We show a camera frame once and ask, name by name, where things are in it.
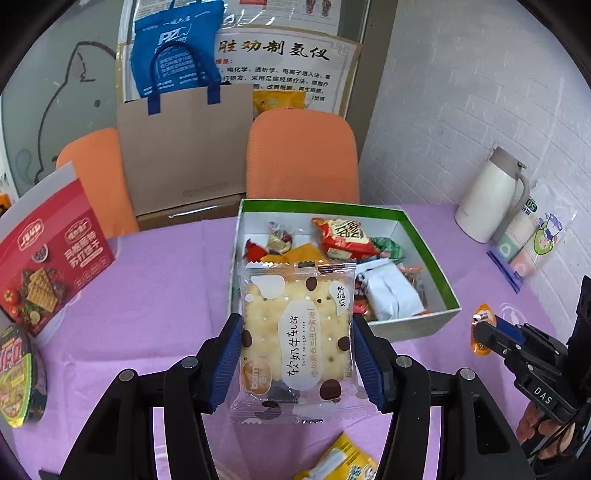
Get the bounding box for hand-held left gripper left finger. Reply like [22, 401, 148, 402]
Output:
[60, 314, 245, 480]

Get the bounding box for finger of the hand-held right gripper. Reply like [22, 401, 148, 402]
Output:
[475, 320, 523, 376]
[494, 318, 567, 366]

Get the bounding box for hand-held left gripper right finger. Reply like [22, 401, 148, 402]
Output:
[352, 314, 536, 480]

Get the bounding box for orange jelly cup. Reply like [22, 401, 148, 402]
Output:
[468, 304, 498, 357]

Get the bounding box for green cardboard box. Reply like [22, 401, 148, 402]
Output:
[226, 199, 461, 342]

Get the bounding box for dotted cracker packet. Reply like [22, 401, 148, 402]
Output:
[229, 259, 369, 425]

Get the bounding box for red snack packet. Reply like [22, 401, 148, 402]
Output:
[245, 237, 269, 265]

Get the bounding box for clear packet brown snacks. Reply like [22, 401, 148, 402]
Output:
[398, 264, 428, 306]

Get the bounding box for person's right hand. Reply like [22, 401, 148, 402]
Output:
[517, 402, 579, 463]

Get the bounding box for orange clear snack packet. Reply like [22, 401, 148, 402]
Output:
[353, 298, 378, 322]

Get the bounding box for white silver packet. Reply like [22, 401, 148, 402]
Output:
[364, 264, 426, 322]

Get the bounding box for paper cup pack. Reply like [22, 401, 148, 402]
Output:
[488, 185, 579, 294]

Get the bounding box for yellow chips packet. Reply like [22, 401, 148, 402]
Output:
[293, 431, 380, 480]

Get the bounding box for purple tablecloth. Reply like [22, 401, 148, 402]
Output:
[0, 203, 591, 480]

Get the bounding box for red white chips packet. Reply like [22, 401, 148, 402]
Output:
[311, 216, 380, 261]

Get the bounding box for white thermos jug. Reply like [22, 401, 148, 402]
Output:
[455, 146, 532, 244]

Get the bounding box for clear egg tart packet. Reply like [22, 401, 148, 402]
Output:
[264, 220, 297, 256]

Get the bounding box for red cracker box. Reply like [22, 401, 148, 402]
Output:
[0, 161, 116, 340]

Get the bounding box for instant noodle bowl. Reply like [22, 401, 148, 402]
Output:
[0, 323, 48, 428]

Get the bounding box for brown paper bag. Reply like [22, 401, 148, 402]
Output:
[115, 85, 254, 232]

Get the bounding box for orange chair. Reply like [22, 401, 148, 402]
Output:
[55, 128, 139, 238]
[246, 110, 361, 206]

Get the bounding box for yellow plastic packet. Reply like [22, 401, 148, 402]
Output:
[254, 90, 308, 112]

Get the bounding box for white text poster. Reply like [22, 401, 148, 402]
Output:
[215, 32, 359, 114]

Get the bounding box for blue tote bag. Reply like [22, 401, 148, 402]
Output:
[129, 0, 227, 116]

